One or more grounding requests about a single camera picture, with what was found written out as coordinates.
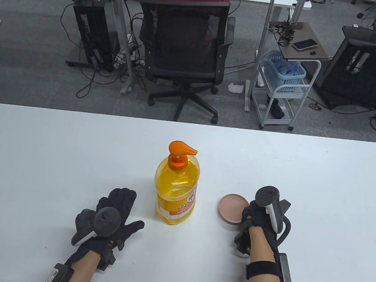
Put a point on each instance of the black controller on left glove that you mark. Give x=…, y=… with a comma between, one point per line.
x=107, y=218

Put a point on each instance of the large black computer case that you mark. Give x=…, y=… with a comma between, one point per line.
x=360, y=69

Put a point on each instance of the person's left forearm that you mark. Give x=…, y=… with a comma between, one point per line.
x=82, y=269

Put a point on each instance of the black computer tower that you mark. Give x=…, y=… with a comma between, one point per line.
x=92, y=31

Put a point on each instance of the person's right forearm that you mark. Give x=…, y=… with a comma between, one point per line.
x=262, y=249

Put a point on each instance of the smartphone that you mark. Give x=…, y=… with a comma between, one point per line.
x=304, y=45

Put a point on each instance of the person's left hand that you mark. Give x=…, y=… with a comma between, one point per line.
x=127, y=230

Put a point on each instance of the pink round dish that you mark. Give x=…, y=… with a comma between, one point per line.
x=231, y=208

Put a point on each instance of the blue plastic basket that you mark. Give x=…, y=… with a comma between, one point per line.
x=286, y=72

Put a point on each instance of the yellow pump soap bottle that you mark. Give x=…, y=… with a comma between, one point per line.
x=176, y=191

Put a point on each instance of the white crumpled tissue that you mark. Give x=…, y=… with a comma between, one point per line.
x=235, y=88

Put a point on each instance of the person's right hand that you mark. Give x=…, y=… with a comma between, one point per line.
x=256, y=216

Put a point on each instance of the black controller on right glove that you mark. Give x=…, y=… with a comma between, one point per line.
x=269, y=198

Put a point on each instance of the black controller on glove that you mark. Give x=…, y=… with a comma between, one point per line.
x=107, y=218
x=269, y=198

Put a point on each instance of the brown board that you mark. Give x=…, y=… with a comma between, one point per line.
x=308, y=33

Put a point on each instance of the black item on cart shelf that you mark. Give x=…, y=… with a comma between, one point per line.
x=275, y=109

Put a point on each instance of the person's left thumb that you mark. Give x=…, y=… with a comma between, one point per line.
x=133, y=226

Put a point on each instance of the aluminium desk leg frame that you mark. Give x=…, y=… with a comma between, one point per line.
x=260, y=49
x=121, y=30

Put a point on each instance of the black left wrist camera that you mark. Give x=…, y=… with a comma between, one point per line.
x=57, y=275

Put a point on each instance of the person's right fingers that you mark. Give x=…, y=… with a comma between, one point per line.
x=248, y=214

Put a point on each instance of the black mesh office chair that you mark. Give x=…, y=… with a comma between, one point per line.
x=185, y=41

